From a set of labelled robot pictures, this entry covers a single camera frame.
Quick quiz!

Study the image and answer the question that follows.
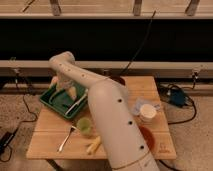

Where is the orange plastic bowl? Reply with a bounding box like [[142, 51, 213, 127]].
[[139, 126, 155, 150]]

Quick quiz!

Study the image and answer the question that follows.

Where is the blue power box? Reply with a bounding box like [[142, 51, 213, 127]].
[[169, 89, 186, 107]]

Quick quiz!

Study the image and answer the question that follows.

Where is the white round container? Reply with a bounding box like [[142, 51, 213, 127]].
[[140, 104, 157, 122]]

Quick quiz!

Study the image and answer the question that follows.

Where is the pale green curved strip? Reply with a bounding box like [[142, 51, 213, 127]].
[[49, 89, 63, 104]]

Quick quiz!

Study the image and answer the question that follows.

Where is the yellow corn cob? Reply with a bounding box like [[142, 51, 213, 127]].
[[86, 137, 101, 155]]

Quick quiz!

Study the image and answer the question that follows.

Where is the green plastic tray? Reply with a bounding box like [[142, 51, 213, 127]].
[[40, 83, 87, 120]]

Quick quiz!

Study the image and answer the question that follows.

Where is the dark red bowl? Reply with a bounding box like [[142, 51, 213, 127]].
[[110, 76, 126, 86]]

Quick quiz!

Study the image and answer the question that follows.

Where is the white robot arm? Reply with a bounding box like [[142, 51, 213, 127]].
[[49, 52, 160, 171]]

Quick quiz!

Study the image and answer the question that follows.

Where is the green plastic cup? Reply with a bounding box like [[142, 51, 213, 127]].
[[77, 117, 92, 137]]

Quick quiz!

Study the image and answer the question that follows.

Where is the white dish brush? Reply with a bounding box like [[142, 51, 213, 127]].
[[64, 93, 89, 117]]

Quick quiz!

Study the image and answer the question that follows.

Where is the black power adapter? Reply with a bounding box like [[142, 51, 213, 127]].
[[0, 130, 17, 155]]

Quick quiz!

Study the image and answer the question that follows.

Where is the black floor cable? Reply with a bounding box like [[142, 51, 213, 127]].
[[0, 94, 39, 163]]

